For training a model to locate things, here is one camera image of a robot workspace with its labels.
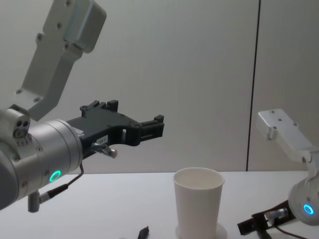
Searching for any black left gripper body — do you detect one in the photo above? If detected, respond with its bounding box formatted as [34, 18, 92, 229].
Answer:
[66, 110, 143, 159]

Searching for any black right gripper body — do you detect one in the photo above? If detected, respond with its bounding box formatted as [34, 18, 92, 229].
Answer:
[236, 200, 292, 236]

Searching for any white paper cup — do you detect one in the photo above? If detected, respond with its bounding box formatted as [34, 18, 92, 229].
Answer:
[173, 167, 225, 231]

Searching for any white table cloth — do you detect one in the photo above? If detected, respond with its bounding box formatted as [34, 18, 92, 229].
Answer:
[0, 171, 319, 239]

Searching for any small dark object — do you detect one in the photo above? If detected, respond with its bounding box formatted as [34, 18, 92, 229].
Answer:
[138, 226, 151, 239]

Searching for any thin dark right wrist cable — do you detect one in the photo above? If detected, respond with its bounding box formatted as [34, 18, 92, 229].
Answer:
[264, 208, 304, 239]

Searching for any thin dark wrist cable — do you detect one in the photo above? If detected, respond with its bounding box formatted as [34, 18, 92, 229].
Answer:
[39, 142, 118, 200]
[264, 208, 304, 239]

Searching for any pale backdrop wall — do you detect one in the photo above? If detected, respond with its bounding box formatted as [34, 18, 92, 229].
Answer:
[0, 0, 319, 175]

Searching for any thin dark left wrist cable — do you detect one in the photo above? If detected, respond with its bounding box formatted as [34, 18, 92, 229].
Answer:
[39, 142, 118, 200]

